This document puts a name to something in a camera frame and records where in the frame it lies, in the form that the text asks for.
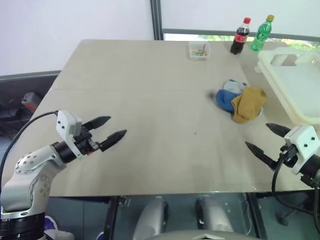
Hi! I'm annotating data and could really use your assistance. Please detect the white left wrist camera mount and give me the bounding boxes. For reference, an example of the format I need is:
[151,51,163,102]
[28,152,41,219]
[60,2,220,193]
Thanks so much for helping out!
[55,109,84,161]

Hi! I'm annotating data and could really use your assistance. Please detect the mustard yellow sock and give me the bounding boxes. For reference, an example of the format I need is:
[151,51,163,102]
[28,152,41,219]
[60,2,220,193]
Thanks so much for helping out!
[231,86,268,124]

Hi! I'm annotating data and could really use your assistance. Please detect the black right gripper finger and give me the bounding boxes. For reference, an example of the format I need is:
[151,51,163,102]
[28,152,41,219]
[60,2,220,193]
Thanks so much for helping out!
[244,141,280,172]
[265,122,291,139]

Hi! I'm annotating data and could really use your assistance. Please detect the small clear plastic box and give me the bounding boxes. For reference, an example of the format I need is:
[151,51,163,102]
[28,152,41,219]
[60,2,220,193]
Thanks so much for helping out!
[188,40,212,61]

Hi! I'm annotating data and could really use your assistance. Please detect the green bottle yellow cap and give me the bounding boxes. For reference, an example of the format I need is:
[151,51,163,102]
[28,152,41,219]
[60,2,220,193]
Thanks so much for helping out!
[250,14,275,52]

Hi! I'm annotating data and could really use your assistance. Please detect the grey robot torso edge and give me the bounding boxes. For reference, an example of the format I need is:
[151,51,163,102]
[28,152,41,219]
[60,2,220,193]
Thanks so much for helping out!
[149,229,264,240]

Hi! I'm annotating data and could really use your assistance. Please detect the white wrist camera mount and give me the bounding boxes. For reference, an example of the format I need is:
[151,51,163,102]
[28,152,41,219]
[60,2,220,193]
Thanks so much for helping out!
[284,124,320,175]
[55,109,84,161]

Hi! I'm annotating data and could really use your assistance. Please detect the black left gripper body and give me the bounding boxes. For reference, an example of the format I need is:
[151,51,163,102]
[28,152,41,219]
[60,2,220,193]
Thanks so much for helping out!
[73,127,103,157]

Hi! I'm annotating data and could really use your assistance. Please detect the red and grey device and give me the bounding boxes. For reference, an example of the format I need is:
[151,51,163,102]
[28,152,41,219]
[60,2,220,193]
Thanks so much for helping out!
[20,91,42,111]

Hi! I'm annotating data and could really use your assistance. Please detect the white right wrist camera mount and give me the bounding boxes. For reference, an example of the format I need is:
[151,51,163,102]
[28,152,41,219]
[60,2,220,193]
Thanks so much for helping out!
[284,124,320,175]

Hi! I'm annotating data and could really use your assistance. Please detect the purple and white shoe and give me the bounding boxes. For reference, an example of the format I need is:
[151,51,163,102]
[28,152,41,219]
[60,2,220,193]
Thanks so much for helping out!
[44,215,60,231]

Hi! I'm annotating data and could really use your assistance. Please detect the silver rounded robot leg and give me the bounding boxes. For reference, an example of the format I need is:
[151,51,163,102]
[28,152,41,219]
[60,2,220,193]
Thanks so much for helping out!
[131,196,170,240]
[194,194,235,234]

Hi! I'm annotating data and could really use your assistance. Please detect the black table frame leg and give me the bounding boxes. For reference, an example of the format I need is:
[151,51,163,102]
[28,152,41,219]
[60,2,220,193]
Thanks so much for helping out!
[104,196,121,240]
[246,192,269,240]

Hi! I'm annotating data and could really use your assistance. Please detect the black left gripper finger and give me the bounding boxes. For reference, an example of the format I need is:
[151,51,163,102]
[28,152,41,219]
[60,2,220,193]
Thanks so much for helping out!
[98,129,128,153]
[81,115,112,133]

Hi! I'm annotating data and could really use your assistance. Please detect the dark grey side bench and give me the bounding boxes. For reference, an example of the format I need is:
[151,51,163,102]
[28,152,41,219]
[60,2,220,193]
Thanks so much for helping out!
[0,70,61,137]

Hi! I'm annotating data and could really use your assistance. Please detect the blue and grey sock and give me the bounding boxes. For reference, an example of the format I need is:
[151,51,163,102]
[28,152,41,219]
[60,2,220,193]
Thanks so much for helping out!
[215,78,265,117]

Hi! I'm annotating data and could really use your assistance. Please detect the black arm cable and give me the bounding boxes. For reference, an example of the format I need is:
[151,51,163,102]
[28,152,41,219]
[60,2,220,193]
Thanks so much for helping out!
[0,110,59,181]
[271,149,320,216]

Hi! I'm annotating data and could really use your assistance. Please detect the white plastic basket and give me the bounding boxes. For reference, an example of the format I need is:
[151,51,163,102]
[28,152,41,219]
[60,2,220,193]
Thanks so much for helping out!
[254,47,320,126]

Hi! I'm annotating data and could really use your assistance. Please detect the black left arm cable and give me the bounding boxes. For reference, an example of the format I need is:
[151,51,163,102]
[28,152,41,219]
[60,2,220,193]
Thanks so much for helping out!
[0,110,59,181]

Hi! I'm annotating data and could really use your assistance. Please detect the dark window frame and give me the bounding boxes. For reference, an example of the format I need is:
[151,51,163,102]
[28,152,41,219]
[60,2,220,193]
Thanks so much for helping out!
[149,0,320,41]

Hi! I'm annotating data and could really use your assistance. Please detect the colourful small pieces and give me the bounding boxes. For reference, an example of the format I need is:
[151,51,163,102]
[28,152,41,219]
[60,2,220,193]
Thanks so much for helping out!
[191,44,208,57]

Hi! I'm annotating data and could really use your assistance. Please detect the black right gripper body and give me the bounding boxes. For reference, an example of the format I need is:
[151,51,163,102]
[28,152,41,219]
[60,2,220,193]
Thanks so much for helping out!
[278,143,300,169]

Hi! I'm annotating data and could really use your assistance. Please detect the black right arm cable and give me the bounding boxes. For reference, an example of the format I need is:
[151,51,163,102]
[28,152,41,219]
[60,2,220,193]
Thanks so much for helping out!
[271,149,320,216]

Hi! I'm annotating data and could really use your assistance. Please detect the cola bottle red cap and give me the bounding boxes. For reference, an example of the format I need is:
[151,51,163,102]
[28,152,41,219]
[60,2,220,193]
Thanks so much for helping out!
[229,17,252,55]

